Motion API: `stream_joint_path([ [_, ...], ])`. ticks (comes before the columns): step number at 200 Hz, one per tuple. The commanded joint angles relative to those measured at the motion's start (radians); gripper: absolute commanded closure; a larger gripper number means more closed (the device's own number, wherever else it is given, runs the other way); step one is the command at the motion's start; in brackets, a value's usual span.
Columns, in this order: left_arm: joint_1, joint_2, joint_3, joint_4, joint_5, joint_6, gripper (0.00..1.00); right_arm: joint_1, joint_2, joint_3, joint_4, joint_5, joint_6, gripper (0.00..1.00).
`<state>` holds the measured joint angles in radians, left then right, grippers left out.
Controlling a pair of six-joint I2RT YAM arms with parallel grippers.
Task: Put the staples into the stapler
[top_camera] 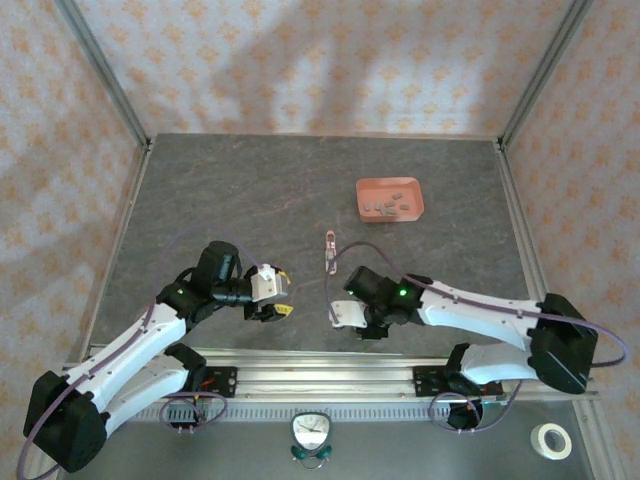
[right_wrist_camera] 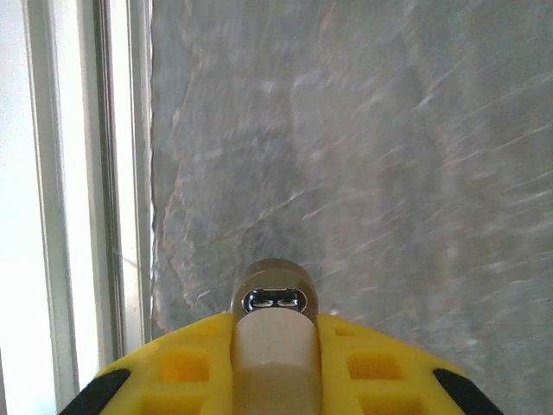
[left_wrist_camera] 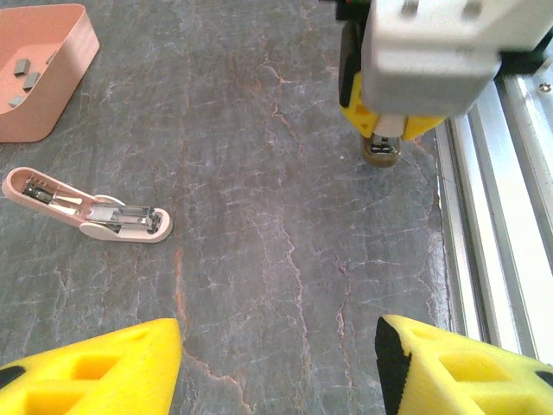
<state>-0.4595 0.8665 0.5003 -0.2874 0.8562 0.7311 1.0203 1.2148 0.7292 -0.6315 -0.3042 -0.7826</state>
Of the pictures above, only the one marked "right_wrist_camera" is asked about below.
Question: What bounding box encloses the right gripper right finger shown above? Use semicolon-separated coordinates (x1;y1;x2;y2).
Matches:
319;314;505;415

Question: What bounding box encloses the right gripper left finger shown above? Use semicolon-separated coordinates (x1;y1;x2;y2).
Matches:
55;313;237;415

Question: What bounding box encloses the white window frame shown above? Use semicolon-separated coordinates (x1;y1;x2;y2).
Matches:
21;0;155;390

